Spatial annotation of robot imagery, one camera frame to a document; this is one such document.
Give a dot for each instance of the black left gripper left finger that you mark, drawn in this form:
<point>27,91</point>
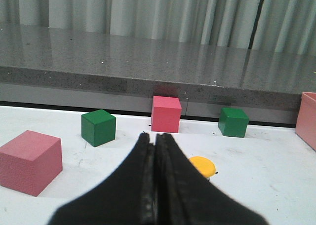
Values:
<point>126,197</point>

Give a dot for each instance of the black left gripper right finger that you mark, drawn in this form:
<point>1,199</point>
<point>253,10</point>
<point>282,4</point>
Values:
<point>186,197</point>

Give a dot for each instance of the yellow push button switch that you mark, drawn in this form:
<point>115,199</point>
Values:
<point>205,166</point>

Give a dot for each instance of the green wooden cube left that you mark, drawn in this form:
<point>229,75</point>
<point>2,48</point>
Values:
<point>98,127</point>

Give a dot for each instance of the green wooden cube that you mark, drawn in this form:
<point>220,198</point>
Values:
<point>98,127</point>
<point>233,122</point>

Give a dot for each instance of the pink wooden cube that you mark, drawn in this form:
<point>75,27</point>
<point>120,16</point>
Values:
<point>165,116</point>
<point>30,162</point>

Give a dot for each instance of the pink wooden cube left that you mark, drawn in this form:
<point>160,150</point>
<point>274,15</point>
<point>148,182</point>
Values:
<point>30,162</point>

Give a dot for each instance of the grey stone counter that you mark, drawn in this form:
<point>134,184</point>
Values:
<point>60,67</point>

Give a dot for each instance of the pink plastic bin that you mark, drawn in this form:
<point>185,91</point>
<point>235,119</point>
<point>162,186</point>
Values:
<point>306,121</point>

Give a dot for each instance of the grey pleated curtain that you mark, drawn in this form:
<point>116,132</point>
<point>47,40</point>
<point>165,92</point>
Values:
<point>271,25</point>

